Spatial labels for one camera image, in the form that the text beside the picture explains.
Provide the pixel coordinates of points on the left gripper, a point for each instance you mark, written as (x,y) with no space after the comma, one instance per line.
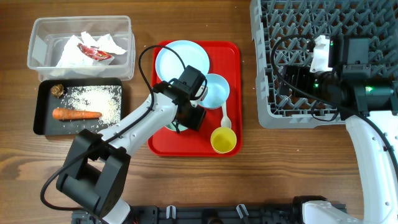
(196,121)

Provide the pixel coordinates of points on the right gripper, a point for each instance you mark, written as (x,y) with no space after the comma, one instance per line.
(300,74)

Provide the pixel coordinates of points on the green bowl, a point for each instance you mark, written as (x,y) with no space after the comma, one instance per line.
(174,127)

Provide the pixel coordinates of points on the light blue rice bowl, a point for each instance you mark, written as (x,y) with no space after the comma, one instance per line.
(218,91)

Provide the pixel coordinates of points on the yellow cup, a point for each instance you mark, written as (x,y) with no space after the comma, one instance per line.
(223,140)

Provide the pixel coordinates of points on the white rice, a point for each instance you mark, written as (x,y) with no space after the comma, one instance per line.
(105,99)

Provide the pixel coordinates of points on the red snack wrapper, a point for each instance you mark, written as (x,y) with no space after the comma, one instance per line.
(94,53)

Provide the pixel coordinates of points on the orange carrot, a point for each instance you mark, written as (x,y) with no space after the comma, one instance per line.
(67,114)

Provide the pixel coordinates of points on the white napkin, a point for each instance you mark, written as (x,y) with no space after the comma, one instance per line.
(73,57)

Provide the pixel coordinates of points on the brown food ball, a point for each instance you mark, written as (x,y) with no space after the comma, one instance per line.
(57,90)

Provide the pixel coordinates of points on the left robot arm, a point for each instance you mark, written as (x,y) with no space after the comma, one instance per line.
(95,169)

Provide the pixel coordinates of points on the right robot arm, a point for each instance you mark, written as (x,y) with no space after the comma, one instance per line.
(340,76)

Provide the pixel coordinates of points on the grey dishwasher rack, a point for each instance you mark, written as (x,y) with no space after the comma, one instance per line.
(272,20)

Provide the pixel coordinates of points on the clear plastic waste bin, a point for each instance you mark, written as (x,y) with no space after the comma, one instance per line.
(50,34)

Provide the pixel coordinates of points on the black waste tray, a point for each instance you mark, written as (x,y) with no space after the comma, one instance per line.
(45,124)

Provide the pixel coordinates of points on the white plastic spoon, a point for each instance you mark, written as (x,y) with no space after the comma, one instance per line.
(225,121)

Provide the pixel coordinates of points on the light blue plate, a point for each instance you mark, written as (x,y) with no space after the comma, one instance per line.
(168,66)

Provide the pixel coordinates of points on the red serving tray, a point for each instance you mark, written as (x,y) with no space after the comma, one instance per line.
(225,60)

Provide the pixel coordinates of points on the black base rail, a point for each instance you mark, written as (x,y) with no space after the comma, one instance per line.
(281,213)

